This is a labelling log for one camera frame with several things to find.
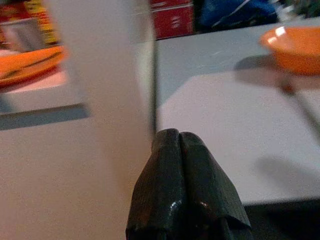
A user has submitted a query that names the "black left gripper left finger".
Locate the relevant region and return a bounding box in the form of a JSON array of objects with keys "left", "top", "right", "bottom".
[{"left": 125, "top": 128, "right": 189, "bottom": 240}]

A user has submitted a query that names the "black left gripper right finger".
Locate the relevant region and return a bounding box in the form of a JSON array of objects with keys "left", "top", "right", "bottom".
[{"left": 179, "top": 131, "right": 254, "bottom": 240}]

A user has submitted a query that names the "white rectangular placemat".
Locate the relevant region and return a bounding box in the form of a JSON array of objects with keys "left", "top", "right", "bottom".
[{"left": 0, "top": 71, "right": 87, "bottom": 115}]

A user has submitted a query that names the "red cardboard box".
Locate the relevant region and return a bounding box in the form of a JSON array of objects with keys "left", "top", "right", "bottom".
[{"left": 149, "top": 0, "right": 196, "bottom": 40}]

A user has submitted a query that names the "orange bowl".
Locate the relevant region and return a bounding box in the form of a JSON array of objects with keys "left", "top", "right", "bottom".
[{"left": 259, "top": 25, "right": 320, "bottom": 76}]

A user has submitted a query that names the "blue bag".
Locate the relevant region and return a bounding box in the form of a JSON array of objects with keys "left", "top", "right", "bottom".
[{"left": 194, "top": 0, "right": 279, "bottom": 33}]

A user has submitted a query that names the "orange plate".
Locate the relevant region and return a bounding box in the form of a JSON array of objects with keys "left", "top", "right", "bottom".
[{"left": 0, "top": 45, "right": 68, "bottom": 87}]

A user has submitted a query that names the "red and yellow printed box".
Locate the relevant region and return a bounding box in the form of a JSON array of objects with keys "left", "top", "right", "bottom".
[{"left": 0, "top": 0, "right": 61, "bottom": 54}]

